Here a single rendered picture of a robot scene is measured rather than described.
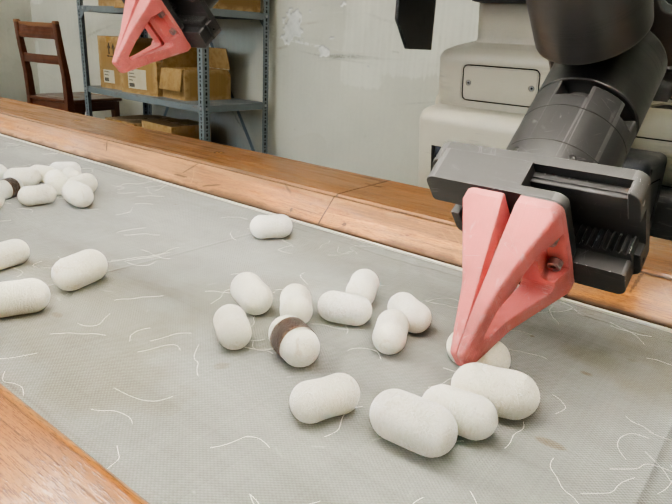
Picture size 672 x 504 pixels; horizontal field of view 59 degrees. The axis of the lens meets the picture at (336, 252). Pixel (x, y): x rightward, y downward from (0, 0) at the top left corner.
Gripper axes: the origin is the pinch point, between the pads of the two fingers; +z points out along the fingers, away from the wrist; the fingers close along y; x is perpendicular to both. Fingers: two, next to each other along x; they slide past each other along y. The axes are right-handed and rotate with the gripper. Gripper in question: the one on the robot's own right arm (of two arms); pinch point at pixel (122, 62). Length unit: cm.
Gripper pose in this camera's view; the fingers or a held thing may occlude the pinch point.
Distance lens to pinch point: 67.4
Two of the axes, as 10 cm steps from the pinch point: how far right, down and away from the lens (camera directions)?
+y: 7.8, 2.4, -5.7
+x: 3.7, 5.6, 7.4
